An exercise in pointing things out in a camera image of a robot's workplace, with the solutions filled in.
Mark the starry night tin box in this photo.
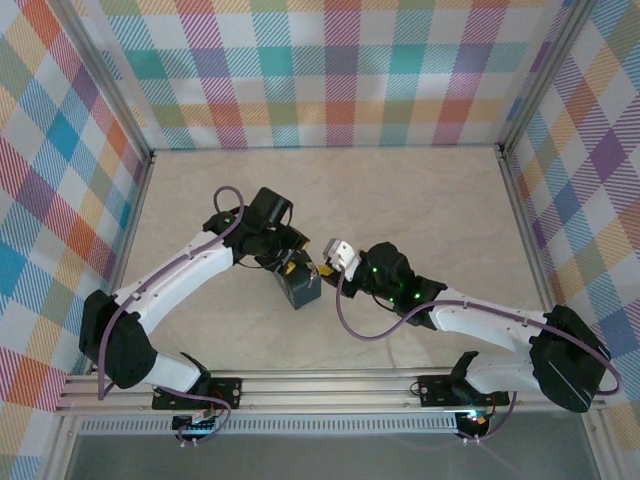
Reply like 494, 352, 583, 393
273, 248, 322, 312

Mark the right controller circuit board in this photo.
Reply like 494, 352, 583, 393
459, 409, 494, 429

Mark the controller circuit board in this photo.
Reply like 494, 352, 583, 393
172, 412, 221, 434
459, 409, 494, 429

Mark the left controller circuit board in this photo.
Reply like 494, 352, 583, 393
172, 412, 221, 434

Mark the thin aluminium rear frame bar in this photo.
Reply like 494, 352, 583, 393
149, 144, 504, 152

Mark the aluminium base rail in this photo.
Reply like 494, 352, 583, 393
54, 369, 604, 415

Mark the aluminium floor frame bar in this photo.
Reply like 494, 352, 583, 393
42, 149, 156, 480

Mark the slotted grey cable duct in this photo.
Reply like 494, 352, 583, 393
79, 418, 459, 435

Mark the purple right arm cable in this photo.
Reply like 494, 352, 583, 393
334, 269, 624, 444

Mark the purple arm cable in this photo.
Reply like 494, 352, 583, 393
334, 269, 624, 444
97, 186, 246, 446

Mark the aluminium frame post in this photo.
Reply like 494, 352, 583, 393
47, 0, 156, 166
498, 0, 601, 156

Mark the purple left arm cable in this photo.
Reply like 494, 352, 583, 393
97, 186, 246, 446

